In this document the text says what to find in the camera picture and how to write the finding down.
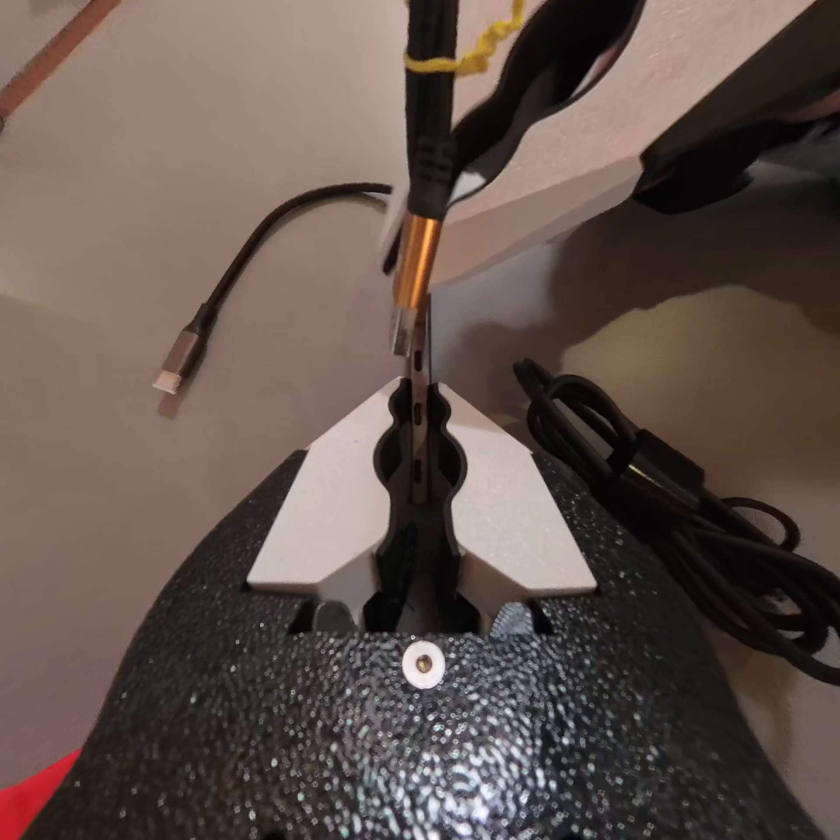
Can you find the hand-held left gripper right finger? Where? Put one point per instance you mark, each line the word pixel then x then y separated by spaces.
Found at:
pixel 518 518

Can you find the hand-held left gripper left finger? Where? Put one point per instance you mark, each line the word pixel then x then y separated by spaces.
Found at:
pixel 321 512

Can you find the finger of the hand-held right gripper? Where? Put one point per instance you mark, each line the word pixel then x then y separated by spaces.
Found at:
pixel 623 98
pixel 476 88

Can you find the slim dark grey usb hub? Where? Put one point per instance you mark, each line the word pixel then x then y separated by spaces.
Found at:
pixel 418 420

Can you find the red box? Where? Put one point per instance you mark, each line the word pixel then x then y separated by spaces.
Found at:
pixel 26 807

